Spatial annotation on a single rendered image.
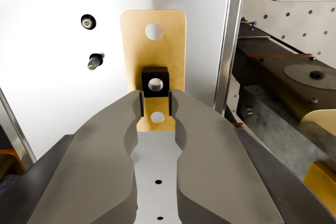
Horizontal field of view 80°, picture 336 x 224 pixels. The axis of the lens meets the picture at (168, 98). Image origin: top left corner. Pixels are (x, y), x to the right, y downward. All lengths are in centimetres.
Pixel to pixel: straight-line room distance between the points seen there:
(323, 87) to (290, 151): 7
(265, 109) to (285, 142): 3
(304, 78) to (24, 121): 28
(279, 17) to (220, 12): 38
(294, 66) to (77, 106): 23
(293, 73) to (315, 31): 36
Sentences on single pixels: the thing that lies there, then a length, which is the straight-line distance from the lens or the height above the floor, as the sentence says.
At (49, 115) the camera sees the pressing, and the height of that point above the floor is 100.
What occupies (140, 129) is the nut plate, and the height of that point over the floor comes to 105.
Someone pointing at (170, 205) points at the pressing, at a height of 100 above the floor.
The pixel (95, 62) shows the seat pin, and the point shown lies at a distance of 17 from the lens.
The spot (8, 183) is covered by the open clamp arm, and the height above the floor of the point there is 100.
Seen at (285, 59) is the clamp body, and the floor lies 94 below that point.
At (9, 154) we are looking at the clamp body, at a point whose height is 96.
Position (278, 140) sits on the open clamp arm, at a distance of 19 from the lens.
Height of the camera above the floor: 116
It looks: 58 degrees down
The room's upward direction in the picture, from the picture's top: 174 degrees clockwise
